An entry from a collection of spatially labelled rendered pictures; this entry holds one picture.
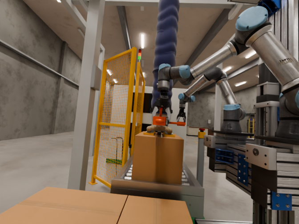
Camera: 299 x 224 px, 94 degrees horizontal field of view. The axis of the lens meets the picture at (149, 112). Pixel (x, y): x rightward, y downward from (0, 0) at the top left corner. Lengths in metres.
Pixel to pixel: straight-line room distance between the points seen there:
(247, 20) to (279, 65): 0.25
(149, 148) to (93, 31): 1.77
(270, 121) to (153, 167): 0.85
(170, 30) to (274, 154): 1.33
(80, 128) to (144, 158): 1.10
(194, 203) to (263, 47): 1.06
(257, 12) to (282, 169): 0.68
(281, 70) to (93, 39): 2.03
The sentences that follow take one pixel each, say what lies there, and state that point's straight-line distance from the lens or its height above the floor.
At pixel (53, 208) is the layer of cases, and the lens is 1.09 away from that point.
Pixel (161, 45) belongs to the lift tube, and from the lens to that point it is 1.56.
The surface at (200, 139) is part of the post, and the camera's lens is 1.73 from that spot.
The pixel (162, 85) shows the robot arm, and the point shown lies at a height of 1.29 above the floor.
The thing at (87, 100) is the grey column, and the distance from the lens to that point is 2.01.
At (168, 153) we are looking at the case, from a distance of 1.17.
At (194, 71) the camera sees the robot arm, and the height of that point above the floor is 1.41.
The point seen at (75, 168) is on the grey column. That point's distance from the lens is 2.12.
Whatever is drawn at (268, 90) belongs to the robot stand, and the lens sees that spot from 1.18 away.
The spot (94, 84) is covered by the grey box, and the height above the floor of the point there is 1.51.
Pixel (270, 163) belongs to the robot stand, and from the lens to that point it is 0.80.
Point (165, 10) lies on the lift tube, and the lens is 1.77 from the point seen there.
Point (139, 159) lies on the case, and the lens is 1.19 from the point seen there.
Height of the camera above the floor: 1.06
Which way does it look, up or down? 4 degrees up
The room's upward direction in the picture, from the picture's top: 4 degrees clockwise
